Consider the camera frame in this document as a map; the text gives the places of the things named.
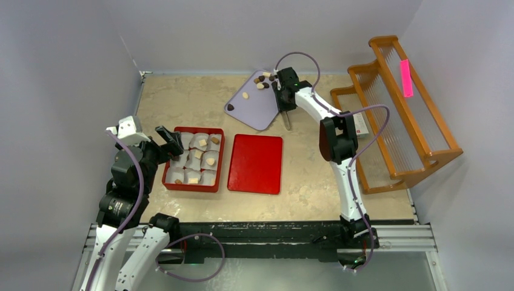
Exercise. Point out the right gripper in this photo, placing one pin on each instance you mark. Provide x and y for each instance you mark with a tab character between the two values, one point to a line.
282	107

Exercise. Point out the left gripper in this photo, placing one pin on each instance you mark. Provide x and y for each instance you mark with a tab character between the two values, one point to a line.
173	146

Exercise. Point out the black metal tongs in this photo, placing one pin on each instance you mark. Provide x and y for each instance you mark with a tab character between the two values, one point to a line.
286	121

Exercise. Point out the red box lid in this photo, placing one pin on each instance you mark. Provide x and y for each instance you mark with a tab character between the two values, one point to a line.
256	164

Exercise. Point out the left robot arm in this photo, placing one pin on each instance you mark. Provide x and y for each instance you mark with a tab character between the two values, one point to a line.
121	208

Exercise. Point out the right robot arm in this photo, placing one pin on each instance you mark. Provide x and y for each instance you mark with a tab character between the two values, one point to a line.
338	144

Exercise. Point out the red chocolate box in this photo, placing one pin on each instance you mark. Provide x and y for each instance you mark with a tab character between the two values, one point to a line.
193	139

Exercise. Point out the small white carton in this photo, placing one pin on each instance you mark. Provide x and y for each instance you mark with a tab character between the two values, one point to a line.
362	130

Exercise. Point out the pink sticky label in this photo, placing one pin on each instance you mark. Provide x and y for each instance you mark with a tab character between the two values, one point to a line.
406	79

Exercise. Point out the orange wooden rack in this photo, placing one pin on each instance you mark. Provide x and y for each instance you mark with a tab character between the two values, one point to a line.
416	141

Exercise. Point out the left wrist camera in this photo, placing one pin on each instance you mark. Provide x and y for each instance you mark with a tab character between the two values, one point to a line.
129	131

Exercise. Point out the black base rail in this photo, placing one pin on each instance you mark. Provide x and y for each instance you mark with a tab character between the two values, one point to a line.
319	240

